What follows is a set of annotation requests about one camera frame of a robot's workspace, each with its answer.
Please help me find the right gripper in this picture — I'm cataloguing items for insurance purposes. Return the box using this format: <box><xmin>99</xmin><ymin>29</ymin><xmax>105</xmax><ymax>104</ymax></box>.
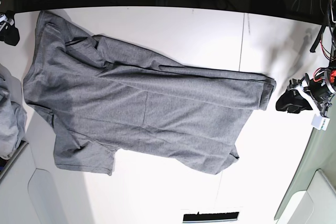
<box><xmin>1</xmin><ymin>10</ymin><xmax>20</xmax><ymax>45</ymax></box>

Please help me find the grey t-shirt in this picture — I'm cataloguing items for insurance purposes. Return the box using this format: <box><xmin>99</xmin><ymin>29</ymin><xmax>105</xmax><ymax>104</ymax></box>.
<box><xmin>23</xmin><ymin>11</ymin><xmax>276</xmax><ymax>175</ymax></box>

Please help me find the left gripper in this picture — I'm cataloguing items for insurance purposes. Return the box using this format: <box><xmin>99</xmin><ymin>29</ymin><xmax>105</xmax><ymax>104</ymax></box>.
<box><xmin>276</xmin><ymin>66</ymin><xmax>335</xmax><ymax>116</ymax></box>

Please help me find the grey clothes pile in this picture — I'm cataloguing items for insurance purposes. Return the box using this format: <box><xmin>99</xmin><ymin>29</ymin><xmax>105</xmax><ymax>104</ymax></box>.
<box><xmin>0</xmin><ymin>66</ymin><xmax>27</xmax><ymax>160</ymax></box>

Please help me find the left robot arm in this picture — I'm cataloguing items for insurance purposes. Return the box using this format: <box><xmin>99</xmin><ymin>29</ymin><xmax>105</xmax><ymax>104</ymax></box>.
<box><xmin>276</xmin><ymin>0</ymin><xmax>335</xmax><ymax>118</ymax></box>

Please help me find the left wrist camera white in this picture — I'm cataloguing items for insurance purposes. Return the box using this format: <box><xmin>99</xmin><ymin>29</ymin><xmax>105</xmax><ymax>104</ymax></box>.
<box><xmin>311</xmin><ymin>114</ymin><xmax>330</xmax><ymax>131</ymax></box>

